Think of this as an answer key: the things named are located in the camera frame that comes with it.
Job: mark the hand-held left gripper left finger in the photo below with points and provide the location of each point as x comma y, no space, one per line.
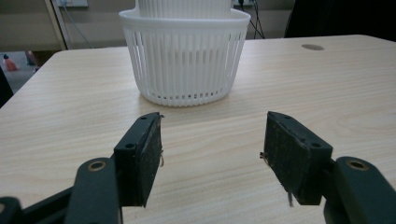
138,161

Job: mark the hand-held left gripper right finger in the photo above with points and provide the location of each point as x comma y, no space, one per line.
295,158

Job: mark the white slotted plastic basket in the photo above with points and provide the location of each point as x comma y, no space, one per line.
185,62

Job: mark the white ribbed cup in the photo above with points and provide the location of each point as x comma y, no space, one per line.
185,7

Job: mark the white metal pole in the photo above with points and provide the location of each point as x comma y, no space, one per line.
56,25

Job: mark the orange bottle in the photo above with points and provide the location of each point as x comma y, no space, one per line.
10,64

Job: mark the white power strip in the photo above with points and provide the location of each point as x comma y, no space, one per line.
243,2

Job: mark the white wall socket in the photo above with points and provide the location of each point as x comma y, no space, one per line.
72,2

